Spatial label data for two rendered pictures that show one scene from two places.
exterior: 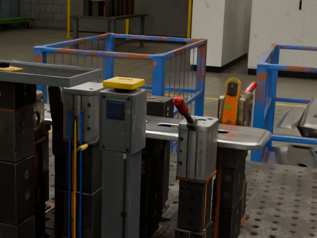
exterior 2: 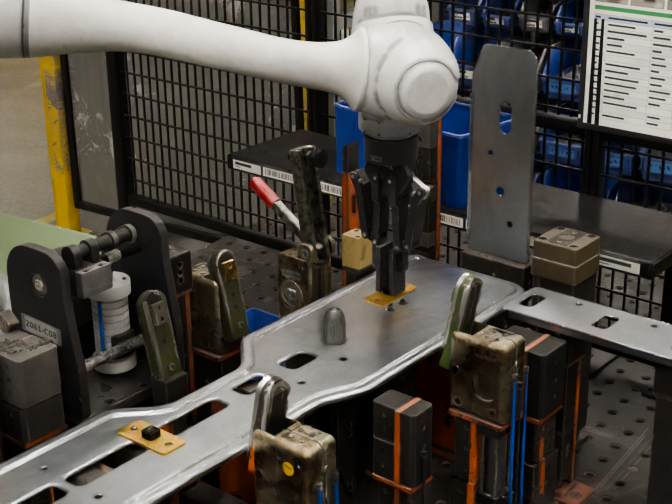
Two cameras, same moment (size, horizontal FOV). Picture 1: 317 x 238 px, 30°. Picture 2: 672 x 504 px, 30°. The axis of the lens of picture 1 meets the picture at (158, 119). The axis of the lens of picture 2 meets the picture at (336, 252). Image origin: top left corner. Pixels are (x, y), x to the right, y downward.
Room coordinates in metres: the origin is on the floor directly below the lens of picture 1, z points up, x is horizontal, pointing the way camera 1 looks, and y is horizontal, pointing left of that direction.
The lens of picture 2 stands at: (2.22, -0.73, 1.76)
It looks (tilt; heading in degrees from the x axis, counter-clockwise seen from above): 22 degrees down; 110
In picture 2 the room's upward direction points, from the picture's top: 1 degrees counter-clockwise
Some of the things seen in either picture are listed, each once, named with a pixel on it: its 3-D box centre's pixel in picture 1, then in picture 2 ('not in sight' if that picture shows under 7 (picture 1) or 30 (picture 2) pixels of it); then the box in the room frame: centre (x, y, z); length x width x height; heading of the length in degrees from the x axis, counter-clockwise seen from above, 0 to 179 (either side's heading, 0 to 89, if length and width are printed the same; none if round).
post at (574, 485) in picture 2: not in sight; (559, 405); (1.96, 0.93, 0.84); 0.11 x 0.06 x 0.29; 160
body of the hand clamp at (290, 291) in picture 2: not in sight; (306, 354); (1.56, 0.91, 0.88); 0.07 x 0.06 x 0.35; 160
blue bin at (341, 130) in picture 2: not in sight; (424, 144); (1.63, 1.35, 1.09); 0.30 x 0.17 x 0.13; 154
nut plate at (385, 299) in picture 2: not in sight; (390, 290); (1.72, 0.85, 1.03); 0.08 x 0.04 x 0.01; 70
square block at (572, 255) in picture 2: not in sight; (560, 342); (1.93, 1.07, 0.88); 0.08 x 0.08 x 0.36; 70
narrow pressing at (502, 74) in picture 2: not in sight; (500, 155); (1.82, 1.10, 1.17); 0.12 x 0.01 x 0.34; 160
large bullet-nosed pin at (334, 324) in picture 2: not in sight; (334, 328); (1.68, 0.73, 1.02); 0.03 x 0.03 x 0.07
